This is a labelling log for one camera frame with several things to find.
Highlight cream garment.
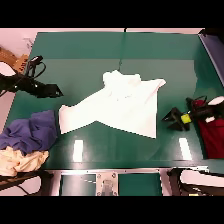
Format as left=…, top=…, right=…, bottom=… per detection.
left=0, top=146, right=51, bottom=178

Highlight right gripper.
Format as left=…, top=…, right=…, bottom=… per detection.
left=161, top=106, right=202, bottom=132

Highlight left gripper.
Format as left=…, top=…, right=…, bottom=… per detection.
left=35, top=83, right=65, bottom=99

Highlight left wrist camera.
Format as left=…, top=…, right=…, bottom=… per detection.
left=27, top=54, right=47, bottom=80

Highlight silver frame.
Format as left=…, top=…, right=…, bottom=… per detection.
left=42, top=166, right=210, bottom=197

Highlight red garment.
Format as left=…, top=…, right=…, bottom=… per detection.
left=191, top=97, right=224, bottom=160

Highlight white shirt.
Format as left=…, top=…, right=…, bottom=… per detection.
left=58, top=69, right=167, bottom=140

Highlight purple garment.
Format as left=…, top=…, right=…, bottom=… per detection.
left=0, top=109, right=60, bottom=156

